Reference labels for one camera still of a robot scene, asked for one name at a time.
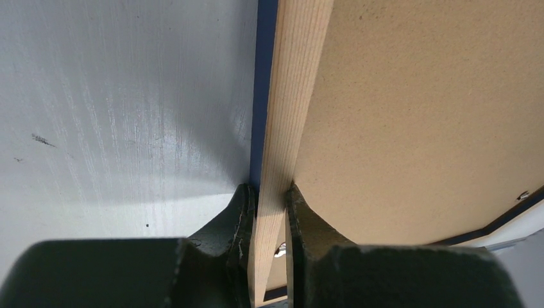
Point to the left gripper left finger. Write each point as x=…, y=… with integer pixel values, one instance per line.
x=207, y=269

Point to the wooden picture frame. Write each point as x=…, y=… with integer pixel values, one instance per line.
x=401, y=122

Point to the aluminium rail beam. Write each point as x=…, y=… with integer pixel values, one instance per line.
x=492, y=245

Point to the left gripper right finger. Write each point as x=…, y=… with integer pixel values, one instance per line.
x=326, y=269

